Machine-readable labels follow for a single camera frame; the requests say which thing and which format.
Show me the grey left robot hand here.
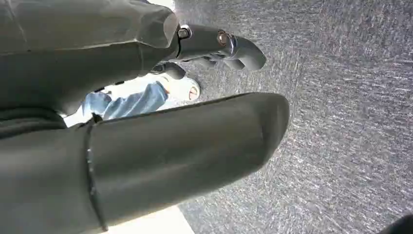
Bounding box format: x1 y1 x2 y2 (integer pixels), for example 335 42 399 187
0 0 290 234

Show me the person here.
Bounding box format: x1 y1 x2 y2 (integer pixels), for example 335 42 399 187
81 72 201 121

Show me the black robot foot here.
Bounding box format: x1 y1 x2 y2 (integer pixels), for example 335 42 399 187
376 214 413 234

